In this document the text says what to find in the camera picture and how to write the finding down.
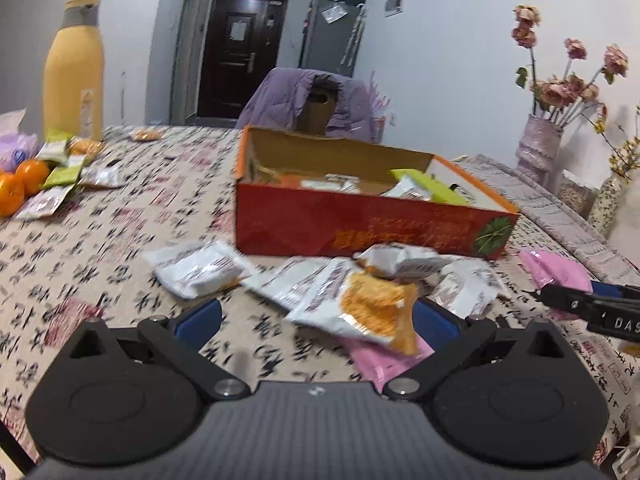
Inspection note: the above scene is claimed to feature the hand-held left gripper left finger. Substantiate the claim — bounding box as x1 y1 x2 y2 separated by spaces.
69 297 252 403

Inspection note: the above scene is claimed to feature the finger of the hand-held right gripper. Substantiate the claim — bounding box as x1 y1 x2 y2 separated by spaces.
591 283 640 299
541 284 640 321

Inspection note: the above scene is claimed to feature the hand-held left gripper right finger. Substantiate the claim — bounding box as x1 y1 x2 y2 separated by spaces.
382 297 570 403

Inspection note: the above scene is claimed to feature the pink snack packet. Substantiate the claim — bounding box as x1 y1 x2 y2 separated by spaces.
345 332 436 383
517 249 593 321

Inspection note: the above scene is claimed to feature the pile of white packets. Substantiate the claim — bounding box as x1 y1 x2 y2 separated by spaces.
142 240 506 321

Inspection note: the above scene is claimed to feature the white orange snack packet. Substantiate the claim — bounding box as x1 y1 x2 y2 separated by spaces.
285 257 418 356

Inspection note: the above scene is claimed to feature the orange cardboard box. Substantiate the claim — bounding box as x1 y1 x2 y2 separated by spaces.
234 126 521 261

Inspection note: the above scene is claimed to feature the folded patterned blanket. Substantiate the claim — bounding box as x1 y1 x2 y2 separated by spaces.
452 154 640 286

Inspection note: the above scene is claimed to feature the glass jar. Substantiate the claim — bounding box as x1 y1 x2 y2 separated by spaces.
556 170 598 218

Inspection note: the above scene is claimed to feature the large green snack packet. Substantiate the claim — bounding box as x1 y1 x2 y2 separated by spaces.
425 180 471 206

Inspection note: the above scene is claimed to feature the yellow flower branch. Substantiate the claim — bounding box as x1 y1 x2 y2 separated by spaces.
595 105 640 181

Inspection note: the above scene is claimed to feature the pink vase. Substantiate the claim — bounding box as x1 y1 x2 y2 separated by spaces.
516 114 565 186

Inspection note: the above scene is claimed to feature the pink flower bouquet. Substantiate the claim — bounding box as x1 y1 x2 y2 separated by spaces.
511 5 630 126

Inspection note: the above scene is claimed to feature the green white snack packet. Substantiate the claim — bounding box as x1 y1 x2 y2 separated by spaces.
35 129 73 163

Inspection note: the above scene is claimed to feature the purple jacket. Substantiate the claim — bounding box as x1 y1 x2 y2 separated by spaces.
236 66 376 143

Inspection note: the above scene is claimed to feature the wooden chair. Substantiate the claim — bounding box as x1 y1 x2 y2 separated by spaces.
299 77 337 136

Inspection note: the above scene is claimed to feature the dark brown door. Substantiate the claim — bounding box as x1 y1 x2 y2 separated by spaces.
197 0 289 122

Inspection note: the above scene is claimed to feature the tissue pack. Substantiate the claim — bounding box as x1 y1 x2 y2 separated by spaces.
0 109 40 173

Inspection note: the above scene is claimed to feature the interior door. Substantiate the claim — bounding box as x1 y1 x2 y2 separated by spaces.
172 0 201 125

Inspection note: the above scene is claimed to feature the yellow bottle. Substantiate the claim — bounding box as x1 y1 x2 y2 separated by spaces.
42 0 104 142

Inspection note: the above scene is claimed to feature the grey refrigerator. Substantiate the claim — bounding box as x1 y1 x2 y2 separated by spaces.
300 0 366 78

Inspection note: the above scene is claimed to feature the hanging umbrella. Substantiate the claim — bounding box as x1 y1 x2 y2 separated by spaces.
342 2 368 66

